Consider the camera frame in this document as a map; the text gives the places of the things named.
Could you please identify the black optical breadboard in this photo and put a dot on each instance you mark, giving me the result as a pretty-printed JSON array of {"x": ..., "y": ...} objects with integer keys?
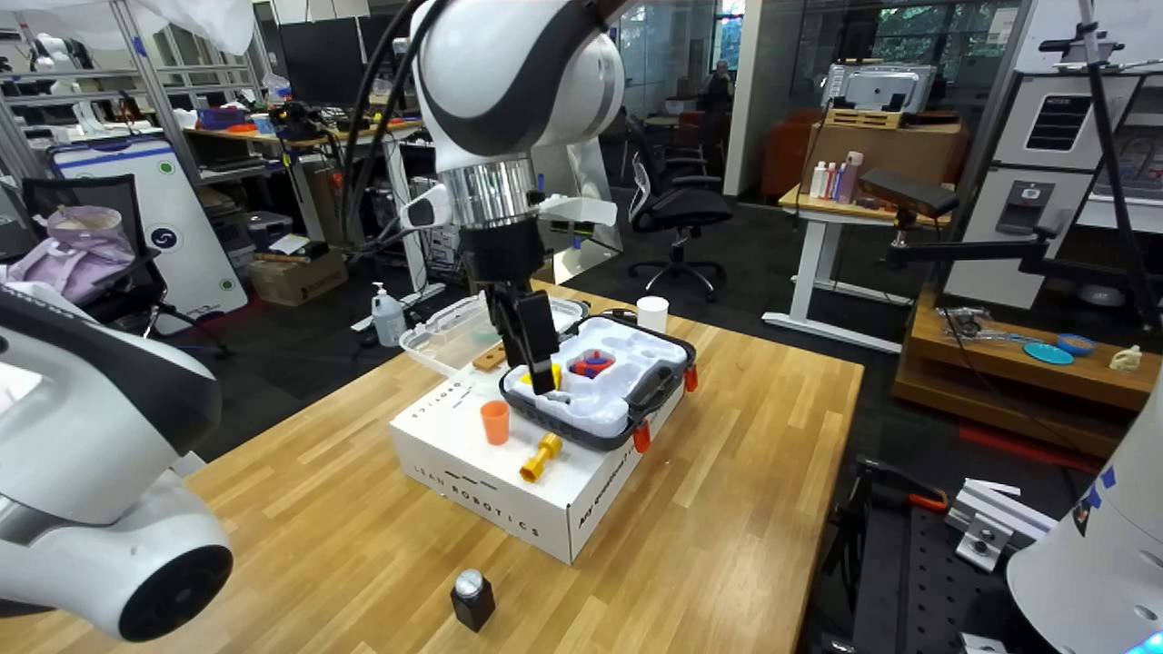
[{"x": 920, "y": 584}]

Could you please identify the white cardboard box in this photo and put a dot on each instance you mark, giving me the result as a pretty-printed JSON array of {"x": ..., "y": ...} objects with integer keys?
[{"x": 485, "y": 485}]

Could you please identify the pink purple bottle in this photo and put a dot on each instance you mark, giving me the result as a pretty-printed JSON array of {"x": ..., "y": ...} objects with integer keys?
[{"x": 850, "y": 177}]

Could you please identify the aluminium bracket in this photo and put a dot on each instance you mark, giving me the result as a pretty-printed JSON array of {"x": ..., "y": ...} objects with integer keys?
[{"x": 994, "y": 521}]

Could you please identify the red blue toy tape measure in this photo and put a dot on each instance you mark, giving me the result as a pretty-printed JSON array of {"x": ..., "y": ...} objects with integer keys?
[{"x": 589, "y": 362}]

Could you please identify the low wooden bench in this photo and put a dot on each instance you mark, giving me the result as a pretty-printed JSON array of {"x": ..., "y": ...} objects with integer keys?
[{"x": 1030, "y": 376}]

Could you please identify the teal disc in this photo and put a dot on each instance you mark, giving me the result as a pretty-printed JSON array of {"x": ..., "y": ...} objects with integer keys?
[{"x": 1047, "y": 353}]

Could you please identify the yellow toy bolt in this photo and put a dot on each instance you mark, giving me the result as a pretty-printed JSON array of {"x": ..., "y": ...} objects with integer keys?
[{"x": 543, "y": 458}]

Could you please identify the clear plastic pump bottle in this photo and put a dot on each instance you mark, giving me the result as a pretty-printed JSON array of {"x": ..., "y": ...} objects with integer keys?
[{"x": 386, "y": 317}]

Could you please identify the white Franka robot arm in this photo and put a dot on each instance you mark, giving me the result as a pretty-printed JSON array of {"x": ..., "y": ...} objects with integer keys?
[{"x": 509, "y": 73}]

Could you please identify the clear plastic parts case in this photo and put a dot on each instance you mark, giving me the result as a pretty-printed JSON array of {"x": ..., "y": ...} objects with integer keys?
[{"x": 629, "y": 364}]

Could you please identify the white equipment cabinet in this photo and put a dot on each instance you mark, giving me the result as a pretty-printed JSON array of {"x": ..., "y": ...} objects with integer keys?
[{"x": 1018, "y": 241}]

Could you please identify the small black grey device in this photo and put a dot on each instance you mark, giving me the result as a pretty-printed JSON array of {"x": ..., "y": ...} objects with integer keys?
[{"x": 474, "y": 602}]

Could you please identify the white bottle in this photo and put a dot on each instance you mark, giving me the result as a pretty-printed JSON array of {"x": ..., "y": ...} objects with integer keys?
[{"x": 819, "y": 183}]

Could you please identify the black office chair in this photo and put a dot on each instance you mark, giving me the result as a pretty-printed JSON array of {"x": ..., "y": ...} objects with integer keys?
[{"x": 684, "y": 213}]

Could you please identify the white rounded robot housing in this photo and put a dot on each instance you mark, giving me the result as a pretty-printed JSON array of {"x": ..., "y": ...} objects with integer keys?
[{"x": 1103, "y": 568}]

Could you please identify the black tripod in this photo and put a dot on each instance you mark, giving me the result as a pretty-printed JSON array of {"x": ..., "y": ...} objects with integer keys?
[{"x": 1097, "y": 120}]

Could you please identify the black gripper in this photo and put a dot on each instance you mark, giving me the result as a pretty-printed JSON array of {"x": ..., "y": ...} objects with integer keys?
[{"x": 502, "y": 257}]

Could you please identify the white robot with black lens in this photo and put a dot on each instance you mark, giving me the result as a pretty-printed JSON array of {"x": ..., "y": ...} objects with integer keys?
[{"x": 74, "y": 458}]

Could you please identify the yellow toy tool piece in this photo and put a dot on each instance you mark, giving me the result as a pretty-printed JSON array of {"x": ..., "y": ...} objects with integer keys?
[{"x": 559, "y": 371}]

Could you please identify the wooden toy block with holes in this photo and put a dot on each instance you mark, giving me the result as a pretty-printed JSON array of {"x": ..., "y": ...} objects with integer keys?
[{"x": 490, "y": 357}]

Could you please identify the purple cloth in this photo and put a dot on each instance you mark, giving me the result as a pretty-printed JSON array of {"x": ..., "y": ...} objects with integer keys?
[{"x": 74, "y": 258}]

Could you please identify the orange plastic cone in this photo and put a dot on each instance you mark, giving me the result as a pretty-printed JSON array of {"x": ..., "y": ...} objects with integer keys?
[{"x": 497, "y": 423}]

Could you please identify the white plastic cup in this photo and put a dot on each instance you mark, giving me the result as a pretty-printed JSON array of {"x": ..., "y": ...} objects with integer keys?
[{"x": 651, "y": 313}]

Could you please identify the white standing desk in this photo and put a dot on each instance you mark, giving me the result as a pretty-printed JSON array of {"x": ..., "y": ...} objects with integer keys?
[{"x": 815, "y": 258}]

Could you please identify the brown cardboard box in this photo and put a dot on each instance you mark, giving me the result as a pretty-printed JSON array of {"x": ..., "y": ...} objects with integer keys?
[{"x": 295, "y": 279}]

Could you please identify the white machine cabinet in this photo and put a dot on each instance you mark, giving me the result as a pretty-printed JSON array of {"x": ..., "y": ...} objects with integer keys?
[{"x": 169, "y": 221}]

